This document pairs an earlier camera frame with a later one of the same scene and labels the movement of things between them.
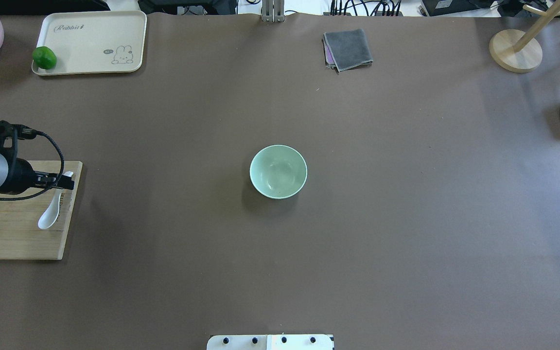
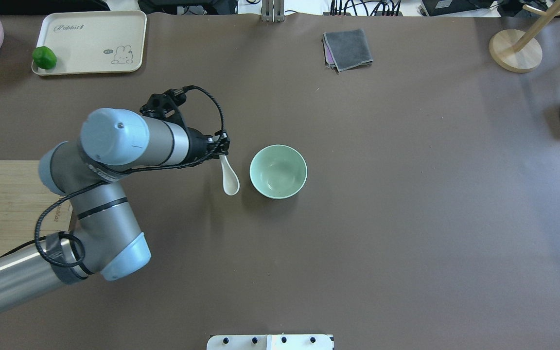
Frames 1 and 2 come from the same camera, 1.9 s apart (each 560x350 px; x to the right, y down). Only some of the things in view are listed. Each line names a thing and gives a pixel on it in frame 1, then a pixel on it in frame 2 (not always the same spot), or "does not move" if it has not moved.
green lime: (44, 57) does not move
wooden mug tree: (521, 51) does not move
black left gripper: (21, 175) to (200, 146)
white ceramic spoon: (50, 215) to (231, 180)
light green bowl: (278, 171) does not move
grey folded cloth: (346, 49) does not move
